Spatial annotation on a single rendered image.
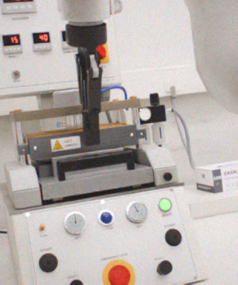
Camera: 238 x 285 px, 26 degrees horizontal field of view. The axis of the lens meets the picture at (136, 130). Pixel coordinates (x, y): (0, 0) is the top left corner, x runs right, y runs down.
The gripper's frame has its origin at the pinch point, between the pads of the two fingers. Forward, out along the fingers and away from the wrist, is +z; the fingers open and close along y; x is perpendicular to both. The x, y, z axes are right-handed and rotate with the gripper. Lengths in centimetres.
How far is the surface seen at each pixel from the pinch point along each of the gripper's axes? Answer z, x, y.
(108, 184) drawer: 10.1, 1.7, 5.7
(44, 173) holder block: 11.2, -9.2, -5.7
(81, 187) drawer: 9.8, -3.6, 5.7
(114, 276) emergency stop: 22.0, -1.0, 17.9
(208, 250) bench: 31.9, 24.8, 3.5
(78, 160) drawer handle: 4.9, -3.7, 3.9
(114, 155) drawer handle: 4.9, 3.5, 3.9
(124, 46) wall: 1, 29, -74
